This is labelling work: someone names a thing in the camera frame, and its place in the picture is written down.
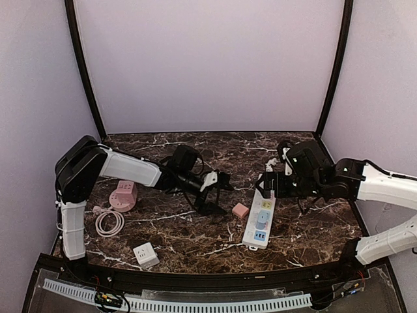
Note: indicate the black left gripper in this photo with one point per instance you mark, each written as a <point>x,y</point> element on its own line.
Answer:
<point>215,184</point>

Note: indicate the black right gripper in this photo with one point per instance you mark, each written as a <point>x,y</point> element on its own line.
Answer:
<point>272,182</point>

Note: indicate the pink plug adapter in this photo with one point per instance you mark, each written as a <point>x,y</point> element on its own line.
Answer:
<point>240,210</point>

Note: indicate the blue plug adapter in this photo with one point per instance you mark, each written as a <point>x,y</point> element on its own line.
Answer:
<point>262,219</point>

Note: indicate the white multicolour power strip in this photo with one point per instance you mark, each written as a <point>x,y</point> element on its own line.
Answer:
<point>253,238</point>

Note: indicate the white cube socket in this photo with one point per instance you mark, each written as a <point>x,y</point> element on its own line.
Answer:
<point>146,256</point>

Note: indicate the pink round power socket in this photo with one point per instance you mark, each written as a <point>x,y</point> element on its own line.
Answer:
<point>122,202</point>

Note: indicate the pink cube socket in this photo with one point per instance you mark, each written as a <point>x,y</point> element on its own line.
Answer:
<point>125,190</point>

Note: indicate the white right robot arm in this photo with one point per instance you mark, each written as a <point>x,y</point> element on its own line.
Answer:
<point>363,180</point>

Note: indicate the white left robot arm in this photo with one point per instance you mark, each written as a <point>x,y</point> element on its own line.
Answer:
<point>77,171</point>

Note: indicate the small circuit board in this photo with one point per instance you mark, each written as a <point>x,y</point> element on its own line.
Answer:
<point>107,299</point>

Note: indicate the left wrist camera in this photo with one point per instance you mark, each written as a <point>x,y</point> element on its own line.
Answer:
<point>210,179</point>

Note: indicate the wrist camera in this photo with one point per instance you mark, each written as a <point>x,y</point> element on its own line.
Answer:
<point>282,149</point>
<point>210,179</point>

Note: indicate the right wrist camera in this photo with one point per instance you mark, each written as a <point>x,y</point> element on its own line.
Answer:
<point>282,149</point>

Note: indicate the black front table rail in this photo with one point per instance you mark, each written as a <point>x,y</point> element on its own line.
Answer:
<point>315,278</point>

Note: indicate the grey slotted cable duct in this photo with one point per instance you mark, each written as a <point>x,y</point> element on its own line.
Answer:
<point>175,301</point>

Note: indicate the right black frame post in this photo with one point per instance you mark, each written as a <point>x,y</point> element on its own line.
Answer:
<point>337,66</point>

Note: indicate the black frame post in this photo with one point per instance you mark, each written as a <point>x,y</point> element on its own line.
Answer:
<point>82,68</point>
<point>337,66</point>

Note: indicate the left black frame post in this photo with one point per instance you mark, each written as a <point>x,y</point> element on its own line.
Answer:
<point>82,68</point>

